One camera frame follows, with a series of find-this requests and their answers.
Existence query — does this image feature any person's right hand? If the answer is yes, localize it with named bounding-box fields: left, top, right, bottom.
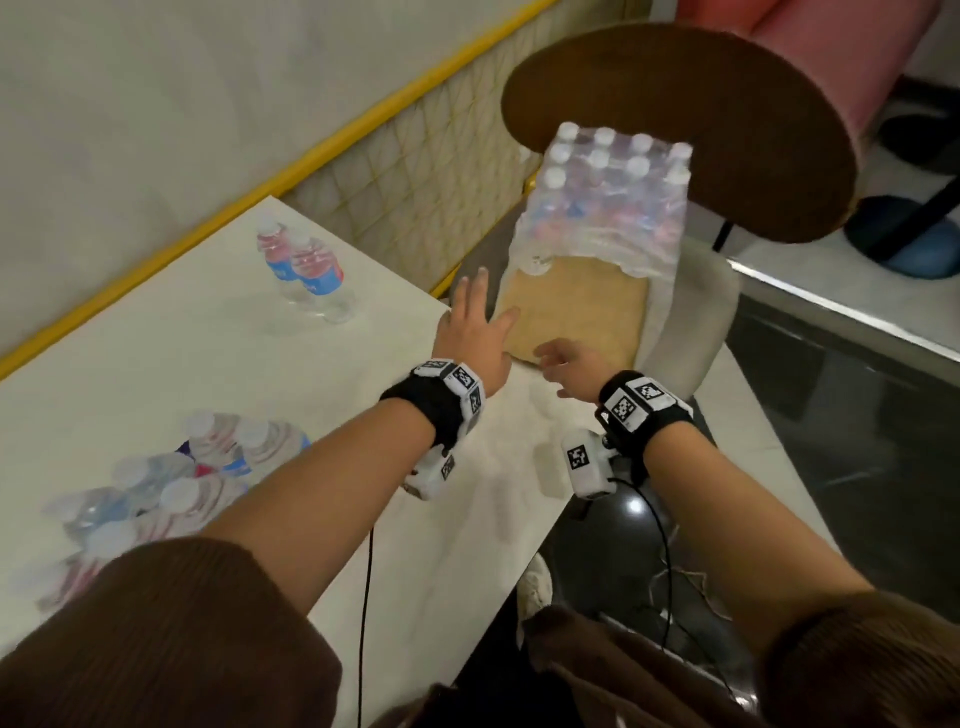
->
left=532, top=337, right=618, bottom=405

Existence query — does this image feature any person's left hand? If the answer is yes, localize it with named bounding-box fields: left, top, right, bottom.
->
left=432, top=267, right=521, bottom=397

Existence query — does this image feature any brown cardboard box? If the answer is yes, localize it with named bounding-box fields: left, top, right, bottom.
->
left=491, top=254, right=650, bottom=369

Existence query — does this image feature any group of clear water bottles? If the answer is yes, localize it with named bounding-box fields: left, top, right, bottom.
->
left=517, top=121, right=695, bottom=279

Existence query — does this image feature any cluster of water bottles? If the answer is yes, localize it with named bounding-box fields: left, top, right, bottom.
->
left=14, top=408, right=313, bottom=616

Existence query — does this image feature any person's right forearm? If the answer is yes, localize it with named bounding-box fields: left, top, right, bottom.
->
left=643, top=419, right=875, bottom=654

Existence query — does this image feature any person's left forearm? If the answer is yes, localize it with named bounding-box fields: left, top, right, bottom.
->
left=202, top=397, right=438, bottom=616

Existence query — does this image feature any white shoe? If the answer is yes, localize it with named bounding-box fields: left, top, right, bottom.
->
left=515, top=553, right=555, bottom=646

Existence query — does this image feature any brown chair backrest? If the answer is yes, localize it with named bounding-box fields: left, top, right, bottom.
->
left=500, top=22, right=860, bottom=245

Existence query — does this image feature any white table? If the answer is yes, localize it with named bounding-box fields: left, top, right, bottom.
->
left=0, top=194, right=601, bottom=728

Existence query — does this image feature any dark round stool base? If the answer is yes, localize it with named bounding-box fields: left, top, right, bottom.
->
left=843, top=193, right=960, bottom=281

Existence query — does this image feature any pink seat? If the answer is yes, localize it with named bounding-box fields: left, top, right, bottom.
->
left=674, top=0, right=946, bottom=144

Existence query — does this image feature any brown sweater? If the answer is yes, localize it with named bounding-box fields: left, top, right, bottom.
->
left=0, top=536, right=960, bottom=728

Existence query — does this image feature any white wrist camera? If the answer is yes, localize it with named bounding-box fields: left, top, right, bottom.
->
left=560, top=427, right=620, bottom=500
left=403, top=442, right=459, bottom=502

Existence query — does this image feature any black cable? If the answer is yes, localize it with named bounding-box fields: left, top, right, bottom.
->
left=356, top=527, right=376, bottom=728
left=608, top=476, right=676, bottom=650

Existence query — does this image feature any yellow wire mesh fence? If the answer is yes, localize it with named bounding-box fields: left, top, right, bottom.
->
left=0, top=0, right=654, bottom=380

